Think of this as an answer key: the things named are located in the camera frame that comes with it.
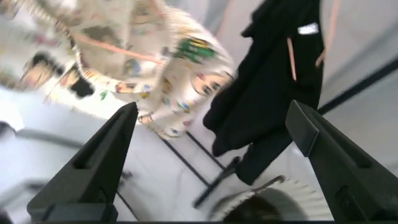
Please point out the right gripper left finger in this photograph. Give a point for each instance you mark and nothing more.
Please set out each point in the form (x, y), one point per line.
(90, 174)

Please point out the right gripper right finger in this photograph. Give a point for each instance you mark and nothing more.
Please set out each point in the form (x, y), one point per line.
(351, 177)

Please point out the black sleeveless shirt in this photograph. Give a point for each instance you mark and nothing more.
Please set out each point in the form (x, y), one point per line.
(264, 93)

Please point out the pink clothes hanger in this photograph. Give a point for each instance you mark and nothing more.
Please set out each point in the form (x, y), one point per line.
(291, 59)
(124, 51)

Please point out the cream printed garment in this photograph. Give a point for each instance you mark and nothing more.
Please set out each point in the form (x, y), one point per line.
(155, 31)

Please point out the white laundry basket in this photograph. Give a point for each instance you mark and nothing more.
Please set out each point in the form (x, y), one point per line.
(298, 193)

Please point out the black clothes rack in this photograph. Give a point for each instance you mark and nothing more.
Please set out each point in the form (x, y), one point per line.
(214, 183)

